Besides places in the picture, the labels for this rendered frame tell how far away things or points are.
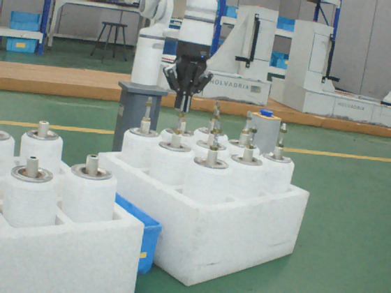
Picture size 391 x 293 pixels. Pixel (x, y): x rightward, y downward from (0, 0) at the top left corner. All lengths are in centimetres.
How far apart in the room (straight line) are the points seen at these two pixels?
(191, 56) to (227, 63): 253
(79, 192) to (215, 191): 32
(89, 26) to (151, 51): 790
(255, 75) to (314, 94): 52
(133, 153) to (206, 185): 25
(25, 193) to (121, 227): 18
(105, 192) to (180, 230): 25
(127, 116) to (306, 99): 230
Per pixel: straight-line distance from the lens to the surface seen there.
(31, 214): 80
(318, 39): 385
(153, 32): 167
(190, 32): 108
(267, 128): 145
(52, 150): 104
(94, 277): 87
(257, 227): 115
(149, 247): 105
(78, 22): 952
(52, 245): 80
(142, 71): 168
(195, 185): 104
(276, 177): 121
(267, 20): 360
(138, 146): 119
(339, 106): 400
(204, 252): 104
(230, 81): 345
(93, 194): 84
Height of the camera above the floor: 52
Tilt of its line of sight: 13 degrees down
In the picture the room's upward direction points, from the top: 11 degrees clockwise
